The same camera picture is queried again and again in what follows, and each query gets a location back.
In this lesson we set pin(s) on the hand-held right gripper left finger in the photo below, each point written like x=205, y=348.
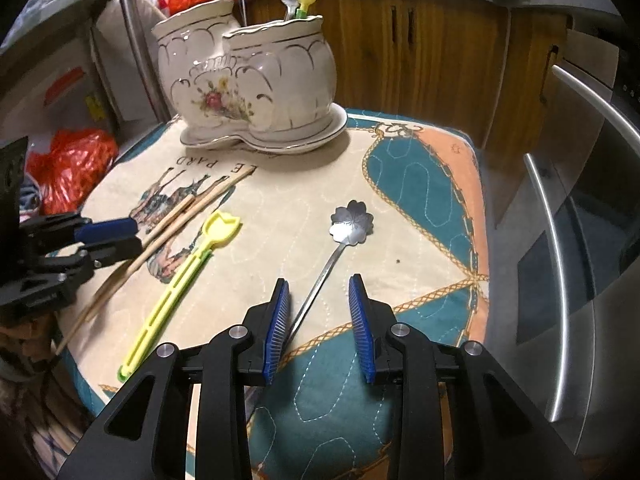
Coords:
x=276, y=335

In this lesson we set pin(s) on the white floral ceramic utensil holder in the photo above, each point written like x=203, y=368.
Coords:
x=280, y=80

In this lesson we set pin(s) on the metal shelf rack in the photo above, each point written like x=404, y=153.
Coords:
x=135, y=35

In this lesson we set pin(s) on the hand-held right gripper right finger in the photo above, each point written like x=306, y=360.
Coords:
x=361, y=330

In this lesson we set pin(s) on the yellow plastic tulip utensil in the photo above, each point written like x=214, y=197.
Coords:
x=220, y=227

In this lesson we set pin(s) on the stainless steel oven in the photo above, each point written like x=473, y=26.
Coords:
x=600, y=260

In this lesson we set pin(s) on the crumpled red plastic bag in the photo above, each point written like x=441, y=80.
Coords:
x=70, y=170

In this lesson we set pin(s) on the wooden base cabinets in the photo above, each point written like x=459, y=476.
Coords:
x=425, y=60

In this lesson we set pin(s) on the printed quilted cloth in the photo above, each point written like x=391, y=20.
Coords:
x=280, y=210

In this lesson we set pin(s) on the white ceramic saucer tray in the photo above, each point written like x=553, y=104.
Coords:
x=310, y=137

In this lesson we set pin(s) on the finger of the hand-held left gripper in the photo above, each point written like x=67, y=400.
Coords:
x=107, y=230
x=115, y=252

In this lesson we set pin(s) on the plastic container with red lid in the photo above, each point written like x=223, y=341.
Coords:
x=65, y=92

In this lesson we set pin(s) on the flower-shaped steel spoon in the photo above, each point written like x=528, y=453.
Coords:
x=351, y=225

